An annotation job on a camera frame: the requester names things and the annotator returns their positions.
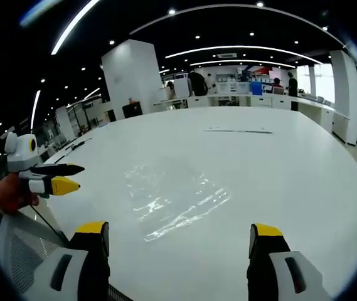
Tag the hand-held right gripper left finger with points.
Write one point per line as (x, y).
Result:
(71, 266)

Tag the black tool on table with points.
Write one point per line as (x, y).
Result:
(75, 145)

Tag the clear food packaging bag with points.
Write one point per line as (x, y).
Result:
(173, 200)

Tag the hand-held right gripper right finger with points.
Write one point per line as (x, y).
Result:
(286, 269)

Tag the long metal ruler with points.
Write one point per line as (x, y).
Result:
(237, 130)

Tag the person's left hand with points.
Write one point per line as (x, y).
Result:
(12, 196)

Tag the black cabinet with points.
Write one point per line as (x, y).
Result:
(132, 109)

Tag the white counter row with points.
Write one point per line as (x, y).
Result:
(259, 102)

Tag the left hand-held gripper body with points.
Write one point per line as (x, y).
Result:
(19, 153)

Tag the blue box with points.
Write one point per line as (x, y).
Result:
(256, 87)

